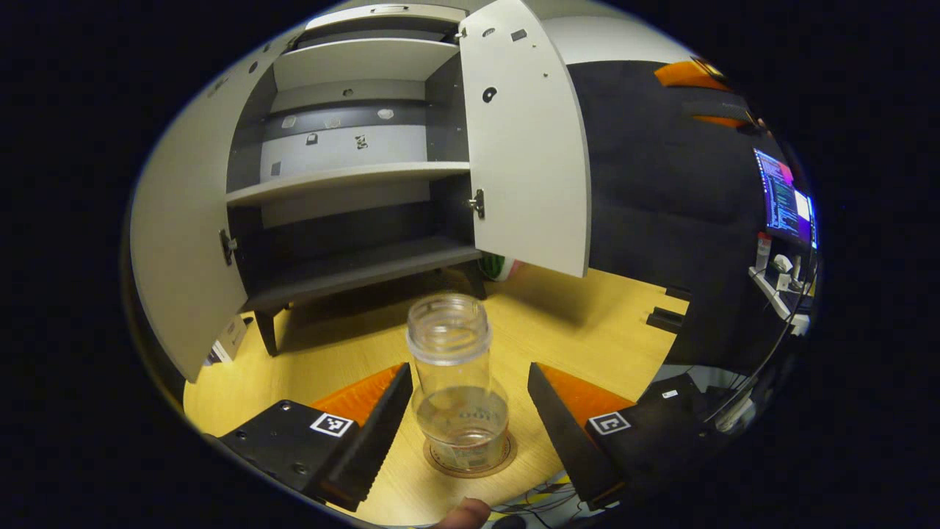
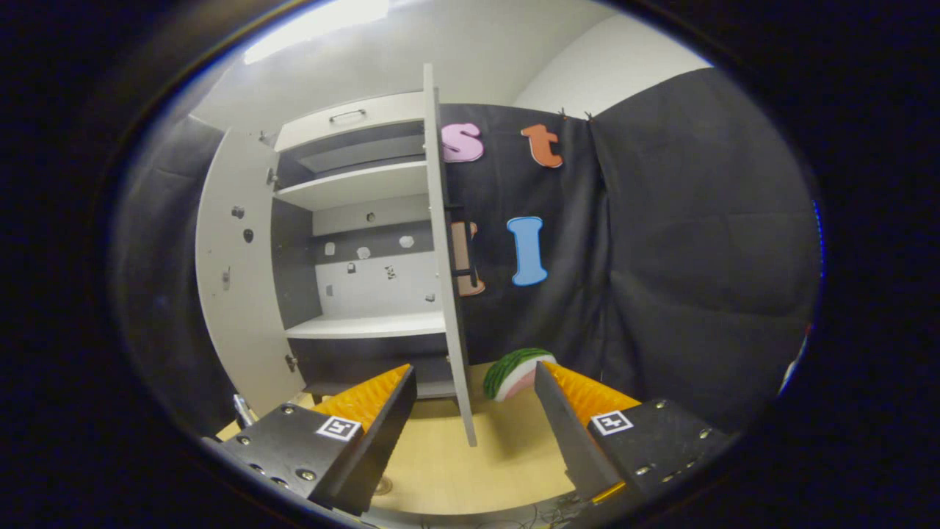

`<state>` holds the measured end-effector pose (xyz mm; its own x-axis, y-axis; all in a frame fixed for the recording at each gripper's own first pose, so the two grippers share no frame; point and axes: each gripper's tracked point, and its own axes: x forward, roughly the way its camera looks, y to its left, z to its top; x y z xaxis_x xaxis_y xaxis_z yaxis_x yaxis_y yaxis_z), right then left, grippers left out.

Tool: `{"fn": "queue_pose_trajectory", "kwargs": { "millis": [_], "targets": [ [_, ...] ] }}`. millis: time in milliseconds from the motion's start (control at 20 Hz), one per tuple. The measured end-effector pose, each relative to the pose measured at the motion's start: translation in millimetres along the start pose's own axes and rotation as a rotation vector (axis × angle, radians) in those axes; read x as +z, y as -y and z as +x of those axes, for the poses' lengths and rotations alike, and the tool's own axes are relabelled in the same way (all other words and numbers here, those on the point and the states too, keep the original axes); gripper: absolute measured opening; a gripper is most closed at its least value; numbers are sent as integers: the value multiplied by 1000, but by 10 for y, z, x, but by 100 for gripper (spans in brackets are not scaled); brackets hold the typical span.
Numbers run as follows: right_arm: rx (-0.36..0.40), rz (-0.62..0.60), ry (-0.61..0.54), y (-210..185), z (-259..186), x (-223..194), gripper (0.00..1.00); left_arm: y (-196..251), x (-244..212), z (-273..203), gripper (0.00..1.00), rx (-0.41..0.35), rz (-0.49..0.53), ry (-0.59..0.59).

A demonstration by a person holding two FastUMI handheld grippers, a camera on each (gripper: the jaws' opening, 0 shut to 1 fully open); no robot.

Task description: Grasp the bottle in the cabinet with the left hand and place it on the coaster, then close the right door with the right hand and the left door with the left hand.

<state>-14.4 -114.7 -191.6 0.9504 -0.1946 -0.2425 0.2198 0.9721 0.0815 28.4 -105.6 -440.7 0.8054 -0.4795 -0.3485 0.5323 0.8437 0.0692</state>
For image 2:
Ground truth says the white cabinet shelf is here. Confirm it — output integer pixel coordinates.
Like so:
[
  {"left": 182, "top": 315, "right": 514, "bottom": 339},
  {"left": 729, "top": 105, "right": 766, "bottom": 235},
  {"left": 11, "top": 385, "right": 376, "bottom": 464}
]
[{"left": 275, "top": 160, "right": 430, "bottom": 212}]

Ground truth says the white cabinet door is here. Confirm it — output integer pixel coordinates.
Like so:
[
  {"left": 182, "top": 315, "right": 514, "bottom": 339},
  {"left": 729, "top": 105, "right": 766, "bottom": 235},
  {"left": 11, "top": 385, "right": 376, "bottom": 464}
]
[
  {"left": 195, "top": 126, "right": 306, "bottom": 418},
  {"left": 422, "top": 62, "right": 478, "bottom": 447}
]

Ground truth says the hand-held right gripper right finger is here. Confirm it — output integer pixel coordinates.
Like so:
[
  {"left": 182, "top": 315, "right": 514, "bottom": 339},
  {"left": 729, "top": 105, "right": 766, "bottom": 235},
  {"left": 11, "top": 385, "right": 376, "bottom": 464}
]
[{"left": 534, "top": 361, "right": 735, "bottom": 524}]

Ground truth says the white cabinet drawer front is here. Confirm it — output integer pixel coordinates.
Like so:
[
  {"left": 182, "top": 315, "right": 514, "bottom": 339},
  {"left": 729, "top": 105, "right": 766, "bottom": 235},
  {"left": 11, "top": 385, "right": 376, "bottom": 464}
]
[{"left": 275, "top": 92, "right": 427, "bottom": 153}]

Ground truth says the white grey cabinet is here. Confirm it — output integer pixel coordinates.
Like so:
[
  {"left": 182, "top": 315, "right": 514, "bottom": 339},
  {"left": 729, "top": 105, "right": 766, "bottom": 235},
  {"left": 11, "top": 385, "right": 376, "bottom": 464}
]
[{"left": 195, "top": 62, "right": 478, "bottom": 447}]

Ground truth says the black right door handle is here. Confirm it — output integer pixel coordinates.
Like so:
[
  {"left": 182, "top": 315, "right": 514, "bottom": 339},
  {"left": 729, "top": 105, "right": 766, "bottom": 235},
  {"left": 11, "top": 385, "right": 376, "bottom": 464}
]
[{"left": 448, "top": 204, "right": 480, "bottom": 289}]

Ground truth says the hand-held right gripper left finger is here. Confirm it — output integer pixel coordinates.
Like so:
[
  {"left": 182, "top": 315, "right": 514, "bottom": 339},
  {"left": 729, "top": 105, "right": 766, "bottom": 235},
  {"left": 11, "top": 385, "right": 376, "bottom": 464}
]
[{"left": 202, "top": 364, "right": 418, "bottom": 517}]

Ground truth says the black backdrop cloth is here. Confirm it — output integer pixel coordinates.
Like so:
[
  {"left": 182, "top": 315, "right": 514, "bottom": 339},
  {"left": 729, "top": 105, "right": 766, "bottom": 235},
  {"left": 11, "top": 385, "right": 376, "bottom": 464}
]
[{"left": 110, "top": 66, "right": 823, "bottom": 442}]

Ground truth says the watermelon slice toy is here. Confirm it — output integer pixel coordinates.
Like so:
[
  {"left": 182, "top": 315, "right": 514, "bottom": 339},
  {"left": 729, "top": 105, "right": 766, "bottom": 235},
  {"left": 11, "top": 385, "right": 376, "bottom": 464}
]
[{"left": 482, "top": 348, "right": 557, "bottom": 403}]

